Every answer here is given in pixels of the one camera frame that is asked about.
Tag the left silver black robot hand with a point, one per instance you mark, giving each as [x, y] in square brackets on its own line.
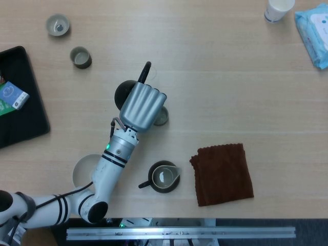
[142, 107]

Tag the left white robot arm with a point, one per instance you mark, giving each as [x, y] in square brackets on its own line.
[107, 174]

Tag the grey lid cup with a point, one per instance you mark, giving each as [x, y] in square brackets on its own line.
[53, 23]

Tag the dark green pouring pitcher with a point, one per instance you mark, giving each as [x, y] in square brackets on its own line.
[156, 188]

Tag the cream ceramic bowl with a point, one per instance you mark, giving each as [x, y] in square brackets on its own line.
[82, 171]

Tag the brown folded cloth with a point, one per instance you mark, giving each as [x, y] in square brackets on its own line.
[223, 174]

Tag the black plastic tray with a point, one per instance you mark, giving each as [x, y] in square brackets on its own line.
[25, 125]

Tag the blue white small packet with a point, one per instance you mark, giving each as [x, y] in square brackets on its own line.
[10, 93]

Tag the green packet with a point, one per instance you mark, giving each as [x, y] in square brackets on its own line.
[5, 109]

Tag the small red white packet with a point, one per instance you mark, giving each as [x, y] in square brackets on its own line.
[1, 77]

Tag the white paper cup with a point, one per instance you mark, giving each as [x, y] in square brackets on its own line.
[275, 12]

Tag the brown rounded seat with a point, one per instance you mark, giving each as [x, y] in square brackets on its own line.
[38, 238]

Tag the white floor socket box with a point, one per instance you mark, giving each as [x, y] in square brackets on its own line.
[18, 237]

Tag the blue wet wipes pack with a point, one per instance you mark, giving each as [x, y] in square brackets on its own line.
[315, 33]

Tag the aluminium rail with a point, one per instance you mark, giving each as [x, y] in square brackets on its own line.
[179, 232]

